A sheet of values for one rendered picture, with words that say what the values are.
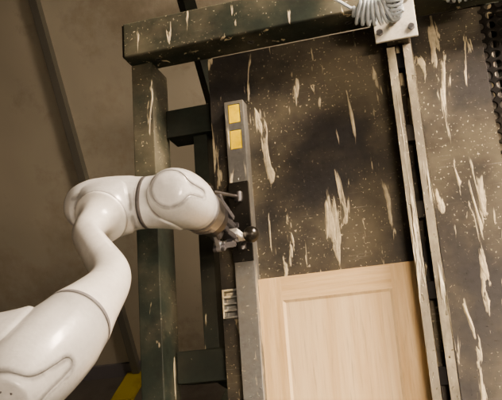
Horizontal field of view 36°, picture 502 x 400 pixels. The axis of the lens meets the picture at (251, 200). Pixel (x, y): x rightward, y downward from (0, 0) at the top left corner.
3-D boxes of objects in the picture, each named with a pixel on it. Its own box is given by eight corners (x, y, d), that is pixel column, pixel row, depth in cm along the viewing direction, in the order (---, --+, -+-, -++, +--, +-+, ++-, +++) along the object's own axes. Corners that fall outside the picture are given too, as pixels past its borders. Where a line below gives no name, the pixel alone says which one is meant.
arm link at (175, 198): (222, 179, 154) (160, 183, 157) (195, 156, 139) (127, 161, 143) (220, 233, 151) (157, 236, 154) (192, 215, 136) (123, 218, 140)
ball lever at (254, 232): (233, 253, 188) (245, 240, 176) (233, 238, 189) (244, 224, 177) (249, 253, 189) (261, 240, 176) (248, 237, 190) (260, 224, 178)
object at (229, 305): (226, 320, 190) (223, 318, 187) (225, 291, 192) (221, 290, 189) (242, 318, 189) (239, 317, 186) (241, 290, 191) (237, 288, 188)
